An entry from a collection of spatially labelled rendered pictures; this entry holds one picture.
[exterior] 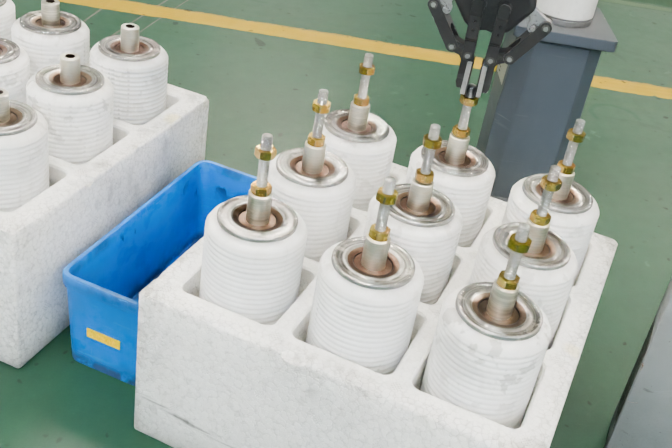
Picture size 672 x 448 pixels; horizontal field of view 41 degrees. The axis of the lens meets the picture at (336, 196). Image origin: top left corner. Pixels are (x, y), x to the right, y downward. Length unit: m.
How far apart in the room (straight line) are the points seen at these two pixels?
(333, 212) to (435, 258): 0.11
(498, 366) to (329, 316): 0.15
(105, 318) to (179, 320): 0.15
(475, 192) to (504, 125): 0.41
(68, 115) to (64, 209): 0.11
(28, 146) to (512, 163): 0.74
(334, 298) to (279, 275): 0.07
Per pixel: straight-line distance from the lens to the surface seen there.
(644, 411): 1.03
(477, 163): 1.01
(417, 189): 0.89
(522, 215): 0.97
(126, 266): 1.10
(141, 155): 1.11
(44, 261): 1.01
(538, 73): 1.35
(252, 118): 1.57
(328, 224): 0.93
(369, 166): 1.01
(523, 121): 1.38
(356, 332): 0.80
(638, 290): 1.36
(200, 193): 1.21
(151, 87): 1.15
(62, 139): 1.06
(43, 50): 1.20
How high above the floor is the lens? 0.72
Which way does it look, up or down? 31 degrees down
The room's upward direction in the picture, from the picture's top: 10 degrees clockwise
